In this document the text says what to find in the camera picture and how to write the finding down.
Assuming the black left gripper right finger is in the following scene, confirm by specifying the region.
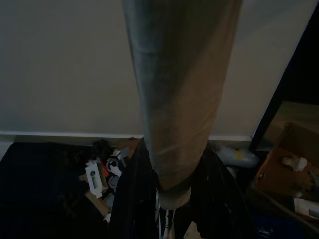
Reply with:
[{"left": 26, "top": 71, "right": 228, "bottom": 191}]
[{"left": 173, "top": 141, "right": 257, "bottom": 239}]

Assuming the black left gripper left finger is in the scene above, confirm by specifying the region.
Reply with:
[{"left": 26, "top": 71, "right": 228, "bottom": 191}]
[{"left": 110, "top": 137, "right": 160, "bottom": 239}]

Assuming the grey broom handle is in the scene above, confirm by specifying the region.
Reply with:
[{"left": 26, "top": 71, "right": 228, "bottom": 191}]
[{"left": 122, "top": 0, "right": 244, "bottom": 210}]

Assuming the flat brown cardboard piece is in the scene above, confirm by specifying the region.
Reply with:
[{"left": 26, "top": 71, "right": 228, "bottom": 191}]
[{"left": 84, "top": 190, "right": 112, "bottom": 218}]

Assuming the orange red small packet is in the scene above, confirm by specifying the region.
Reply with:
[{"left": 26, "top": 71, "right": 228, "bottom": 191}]
[{"left": 98, "top": 162, "right": 109, "bottom": 179}]

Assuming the clear plastic bubble wrap bag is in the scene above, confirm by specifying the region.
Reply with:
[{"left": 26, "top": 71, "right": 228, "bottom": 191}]
[{"left": 214, "top": 143, "right": 260, "bottom": 170}]

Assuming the white product box with picture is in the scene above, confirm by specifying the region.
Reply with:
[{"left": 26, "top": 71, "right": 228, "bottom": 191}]
[{"left": 85, "top": 163, "right": 104, "bottom": 199}]

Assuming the dark blue plastic crate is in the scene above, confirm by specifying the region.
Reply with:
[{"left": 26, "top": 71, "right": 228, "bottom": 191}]
[{"left": 250, "top": 211, "right": 307, "bottom": 239}]

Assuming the black tangled clump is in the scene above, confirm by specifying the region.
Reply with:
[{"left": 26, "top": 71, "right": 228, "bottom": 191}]
[{"left": 91, "top": 139, "right": 112, "bottom": 157}]

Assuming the brown cardboard box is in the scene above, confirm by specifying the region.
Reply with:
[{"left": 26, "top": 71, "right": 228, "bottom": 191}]
[{"left": 251, "top": 121, "right": 319, "bottom": 226}]

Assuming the crumpled white paper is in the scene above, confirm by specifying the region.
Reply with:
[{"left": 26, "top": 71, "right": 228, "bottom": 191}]
[{"left": 281, "top": 155, "right": 308, "bottom": 172}]

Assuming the white paper sheet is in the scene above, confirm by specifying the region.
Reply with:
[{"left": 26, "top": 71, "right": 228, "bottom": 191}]
[{"left": 293, "top": 197, "right": 319, "bottom": 218}]

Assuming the white plastic ring part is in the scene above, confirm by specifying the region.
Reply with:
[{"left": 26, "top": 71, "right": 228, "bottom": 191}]
[{"left": 106, "top": 158, "right": 124, "bottom": 178}]

